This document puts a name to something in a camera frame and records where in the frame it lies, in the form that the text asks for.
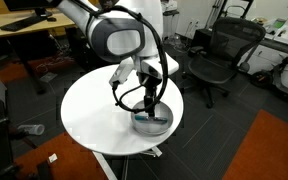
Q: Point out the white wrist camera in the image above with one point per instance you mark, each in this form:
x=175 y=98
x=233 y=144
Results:
x=120 y=76

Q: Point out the white table base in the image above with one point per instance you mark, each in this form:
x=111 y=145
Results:
x=105 y=166

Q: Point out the black keyboard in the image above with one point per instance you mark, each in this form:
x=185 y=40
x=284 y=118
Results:
x=22 y=23

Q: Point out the black floor case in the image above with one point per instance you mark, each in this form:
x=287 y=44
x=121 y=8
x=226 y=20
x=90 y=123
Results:
x=204 y=35

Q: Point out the clear plastic bottle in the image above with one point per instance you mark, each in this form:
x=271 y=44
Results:
x=30 y=129

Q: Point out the black mesh office chair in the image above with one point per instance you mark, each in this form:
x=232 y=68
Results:
x=217 y=68

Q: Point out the white cylindrical bin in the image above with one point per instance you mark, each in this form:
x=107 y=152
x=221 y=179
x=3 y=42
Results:
x=170 y=26

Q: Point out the black computer mouse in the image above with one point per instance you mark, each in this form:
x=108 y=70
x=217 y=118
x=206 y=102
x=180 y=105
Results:
x=52 y=19

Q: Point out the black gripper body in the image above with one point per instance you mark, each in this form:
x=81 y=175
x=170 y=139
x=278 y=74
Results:
x=147 y=81

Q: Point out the grey round bowl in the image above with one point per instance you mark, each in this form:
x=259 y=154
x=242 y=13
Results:
x=162 y=108

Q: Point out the black computer monitor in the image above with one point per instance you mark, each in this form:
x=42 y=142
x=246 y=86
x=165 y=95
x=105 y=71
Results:
x=24 y=4

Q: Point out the small white paper tag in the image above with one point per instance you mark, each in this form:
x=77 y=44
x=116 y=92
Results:
x=53 y=158

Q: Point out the wooden office desk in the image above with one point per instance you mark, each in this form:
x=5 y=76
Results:
x=64 y=20

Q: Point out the white office desk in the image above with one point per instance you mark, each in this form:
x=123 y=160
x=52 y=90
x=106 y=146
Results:
x=267 y=56

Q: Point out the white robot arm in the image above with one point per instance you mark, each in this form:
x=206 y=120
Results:
x=124 y=40

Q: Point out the black kick scooter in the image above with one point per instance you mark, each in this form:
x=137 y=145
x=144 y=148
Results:
x=260 y=79

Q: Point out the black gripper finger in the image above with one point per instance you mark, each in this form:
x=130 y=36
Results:
x=154 y=100
x=147 y=100

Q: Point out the green desk item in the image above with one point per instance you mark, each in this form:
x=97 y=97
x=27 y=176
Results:
x=279 y=23

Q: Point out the teal marker pen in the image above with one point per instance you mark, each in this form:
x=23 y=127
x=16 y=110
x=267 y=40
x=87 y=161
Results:
x=157 y=119

